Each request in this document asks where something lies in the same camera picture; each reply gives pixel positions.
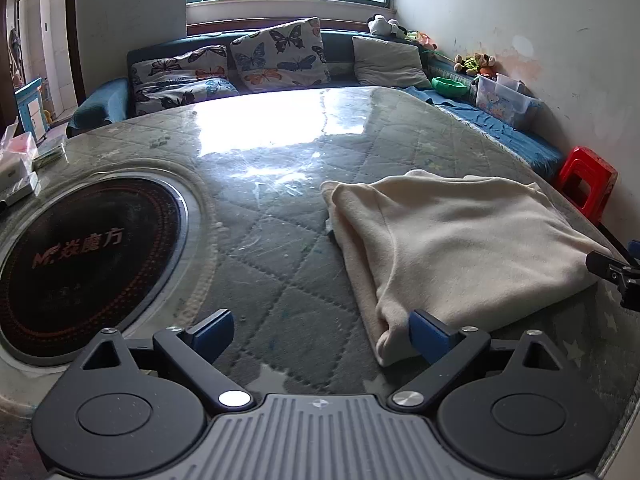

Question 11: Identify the teal sofa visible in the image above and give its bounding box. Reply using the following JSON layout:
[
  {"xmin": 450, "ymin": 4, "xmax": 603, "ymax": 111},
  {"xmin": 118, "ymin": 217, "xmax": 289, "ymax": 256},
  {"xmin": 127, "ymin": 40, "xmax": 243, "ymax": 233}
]
[{"xmin": 66, "ymin": 25, "xmax": 567, "ymax": 182}]

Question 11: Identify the light blue child furniture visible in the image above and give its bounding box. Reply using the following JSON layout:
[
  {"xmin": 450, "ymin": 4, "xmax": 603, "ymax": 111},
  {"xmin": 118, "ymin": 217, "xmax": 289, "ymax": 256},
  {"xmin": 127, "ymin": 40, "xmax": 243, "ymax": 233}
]
[{"xmin": 13, "ymin": 76, "xmax": 49, "ymax": 142}]

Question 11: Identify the cream knit garment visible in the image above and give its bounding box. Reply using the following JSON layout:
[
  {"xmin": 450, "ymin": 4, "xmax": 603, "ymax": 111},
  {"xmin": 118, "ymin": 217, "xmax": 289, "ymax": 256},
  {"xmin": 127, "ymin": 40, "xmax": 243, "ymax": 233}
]
[{"xmin": 320, "ymin": 169, "xmax": 615, "ymax": 367}]

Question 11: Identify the dark brown door frame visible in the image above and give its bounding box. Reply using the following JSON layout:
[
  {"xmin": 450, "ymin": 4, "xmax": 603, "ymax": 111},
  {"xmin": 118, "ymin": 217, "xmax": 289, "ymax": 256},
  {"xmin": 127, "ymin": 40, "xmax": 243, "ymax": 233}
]
[{"xmin": 64, "ymin": 0, "xmax": 87, "ymax": 107}]

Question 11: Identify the red plastic stool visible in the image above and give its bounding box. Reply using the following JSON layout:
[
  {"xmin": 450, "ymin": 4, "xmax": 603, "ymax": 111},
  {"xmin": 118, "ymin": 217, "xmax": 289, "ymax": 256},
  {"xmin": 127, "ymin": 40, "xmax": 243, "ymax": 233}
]
[{"xmin": 555, "ymin": 146, "xmax": 619, "ymax": 224}]

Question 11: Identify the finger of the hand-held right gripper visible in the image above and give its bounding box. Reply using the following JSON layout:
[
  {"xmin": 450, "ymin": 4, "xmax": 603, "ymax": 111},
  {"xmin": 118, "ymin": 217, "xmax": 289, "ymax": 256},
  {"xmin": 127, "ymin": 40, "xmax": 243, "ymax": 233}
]
[{"xmin": 585, "ymin": 249, "xmax": 640, "ymax": 312}]

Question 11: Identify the clear plastic storage box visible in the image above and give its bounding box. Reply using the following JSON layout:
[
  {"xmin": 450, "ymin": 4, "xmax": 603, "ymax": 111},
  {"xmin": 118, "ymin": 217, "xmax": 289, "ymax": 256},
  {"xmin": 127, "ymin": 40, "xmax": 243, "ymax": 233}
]
[{"xmin": 474, "ymin": 73, "xmax": 535, "ymax": 129}]

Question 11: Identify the large butterfly print pillow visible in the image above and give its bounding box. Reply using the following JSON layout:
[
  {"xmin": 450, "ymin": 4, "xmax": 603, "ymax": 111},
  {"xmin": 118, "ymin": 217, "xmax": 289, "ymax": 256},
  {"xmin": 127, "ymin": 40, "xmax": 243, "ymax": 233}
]
[{"xmin": 230, "ymin": 16, "xmax": 332, "ymax": 94}]

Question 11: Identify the pink packet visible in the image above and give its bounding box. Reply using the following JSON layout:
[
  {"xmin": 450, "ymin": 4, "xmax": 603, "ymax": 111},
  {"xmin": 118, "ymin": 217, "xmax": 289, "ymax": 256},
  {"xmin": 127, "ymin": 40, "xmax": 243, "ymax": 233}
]
[{"xmin": 0, "ymin": 119, "xmax": 39, "ymax": 162}]

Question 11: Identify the round black induction cooktop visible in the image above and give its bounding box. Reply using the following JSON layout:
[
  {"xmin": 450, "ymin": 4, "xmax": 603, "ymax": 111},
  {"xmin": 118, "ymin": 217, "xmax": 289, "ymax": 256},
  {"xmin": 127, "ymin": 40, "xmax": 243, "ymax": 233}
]
[{"xmin": 0, "ymin": 172, "xmax": 204, "ymax": 367}]

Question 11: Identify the white box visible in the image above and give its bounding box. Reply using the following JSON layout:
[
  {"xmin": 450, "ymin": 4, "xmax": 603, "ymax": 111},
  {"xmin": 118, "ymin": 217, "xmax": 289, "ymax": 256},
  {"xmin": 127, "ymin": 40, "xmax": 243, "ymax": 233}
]
[{"xmin": 0, "ymin": 152, "xmax": 42, "ymax": 207}]

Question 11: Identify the brown and green plush toy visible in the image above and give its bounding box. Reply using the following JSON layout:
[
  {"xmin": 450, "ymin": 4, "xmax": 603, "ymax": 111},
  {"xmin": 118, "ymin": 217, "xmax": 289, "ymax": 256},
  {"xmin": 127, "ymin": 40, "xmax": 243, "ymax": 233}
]
[{"xmin": 453, "ymin": 52, "xmax": 498, "ymax": 77}]

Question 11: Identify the green and pink toy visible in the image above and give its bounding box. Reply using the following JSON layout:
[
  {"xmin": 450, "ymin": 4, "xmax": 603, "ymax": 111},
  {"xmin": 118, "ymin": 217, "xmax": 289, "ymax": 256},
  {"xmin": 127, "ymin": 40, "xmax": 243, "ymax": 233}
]
[{"xmin": 400, "ymin": 29, "xmax": 437, "ymax": 52}]

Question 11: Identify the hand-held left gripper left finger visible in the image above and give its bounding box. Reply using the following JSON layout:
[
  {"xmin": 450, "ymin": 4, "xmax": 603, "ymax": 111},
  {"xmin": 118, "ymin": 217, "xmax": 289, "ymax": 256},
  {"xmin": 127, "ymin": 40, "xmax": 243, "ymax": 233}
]
[{"xmin": 70, "ymin": 309, "xmax": 256, "ymax": 411}]

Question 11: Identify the black and white plush toy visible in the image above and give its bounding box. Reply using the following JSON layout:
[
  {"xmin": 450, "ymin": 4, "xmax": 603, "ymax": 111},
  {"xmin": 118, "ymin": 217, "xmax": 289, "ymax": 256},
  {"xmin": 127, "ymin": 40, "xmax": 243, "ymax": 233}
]
[{"xmin": 367, "ymin": 13, "xmax": 402, "ymax": 38}]

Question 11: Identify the green packet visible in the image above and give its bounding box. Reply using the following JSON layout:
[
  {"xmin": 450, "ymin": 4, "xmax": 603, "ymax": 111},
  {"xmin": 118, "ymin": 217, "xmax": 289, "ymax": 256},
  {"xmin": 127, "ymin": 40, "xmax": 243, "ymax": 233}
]
[{"xmin": 31, "ymin": 136, "xmax": 69, "ymax": 169}]

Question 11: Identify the green bowl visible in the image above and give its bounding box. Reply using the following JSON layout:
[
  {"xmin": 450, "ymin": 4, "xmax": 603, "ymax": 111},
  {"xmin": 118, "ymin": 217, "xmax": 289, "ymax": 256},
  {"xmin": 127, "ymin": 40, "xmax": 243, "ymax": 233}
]
[{"xmin": 430, "ymin": 76, "xmax": 471, "ymax": 98}]

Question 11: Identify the grey pillow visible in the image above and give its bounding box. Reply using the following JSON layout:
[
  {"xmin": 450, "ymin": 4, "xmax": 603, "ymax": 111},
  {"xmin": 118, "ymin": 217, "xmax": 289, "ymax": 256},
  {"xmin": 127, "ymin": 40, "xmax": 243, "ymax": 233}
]
[{"xmin": 351, "ymin": 35, "xmax": 433, "ymax": 91}]

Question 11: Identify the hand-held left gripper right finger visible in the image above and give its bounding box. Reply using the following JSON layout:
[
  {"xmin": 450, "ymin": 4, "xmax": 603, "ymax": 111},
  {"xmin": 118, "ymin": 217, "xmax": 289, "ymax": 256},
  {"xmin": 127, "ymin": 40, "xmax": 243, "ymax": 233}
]
[{"xmin": 387, "ymin": 309, "xmax": 573, "ymax": 413}]

